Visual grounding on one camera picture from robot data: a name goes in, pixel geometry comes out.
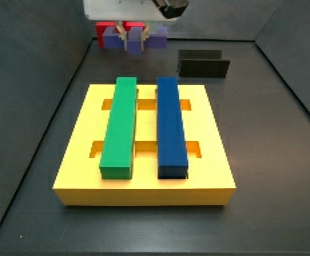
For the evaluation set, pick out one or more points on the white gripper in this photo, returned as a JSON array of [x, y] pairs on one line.
[[124, 10]]

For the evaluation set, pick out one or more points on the purple comb-shaped block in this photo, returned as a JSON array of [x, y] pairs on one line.
[[156, 40]]

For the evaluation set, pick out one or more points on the yellow slotted board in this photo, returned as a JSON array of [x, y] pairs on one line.
[[208, 186]]

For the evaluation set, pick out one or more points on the red comb-shaped block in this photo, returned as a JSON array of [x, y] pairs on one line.
[[107, 33]]

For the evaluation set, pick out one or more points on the blue rectangular bar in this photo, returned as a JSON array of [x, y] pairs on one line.
[[172, 162]]

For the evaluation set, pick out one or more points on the green rectangular bar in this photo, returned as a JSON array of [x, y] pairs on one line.
[[117, 149]]

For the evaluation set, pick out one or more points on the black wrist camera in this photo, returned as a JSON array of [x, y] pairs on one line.
[[171, 8]]

